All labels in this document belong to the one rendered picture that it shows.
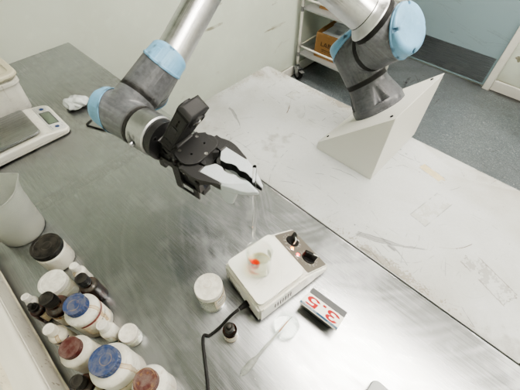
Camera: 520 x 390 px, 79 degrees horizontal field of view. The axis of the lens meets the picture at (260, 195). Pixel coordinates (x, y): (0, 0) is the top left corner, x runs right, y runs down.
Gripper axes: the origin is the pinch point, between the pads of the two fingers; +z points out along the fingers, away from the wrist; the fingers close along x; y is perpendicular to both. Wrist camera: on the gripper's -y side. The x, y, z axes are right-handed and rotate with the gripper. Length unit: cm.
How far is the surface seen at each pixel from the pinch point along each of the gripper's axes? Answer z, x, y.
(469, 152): 50, -197, 126
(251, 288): 3.5, 5.1, 25.9
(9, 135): -88, 8, 33
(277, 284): 7.2, 1.5, 25.8
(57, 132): -80, -3, 35
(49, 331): -22.2, 33.4, 26.5
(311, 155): -9, -43, 36
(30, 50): -139, -28, 38
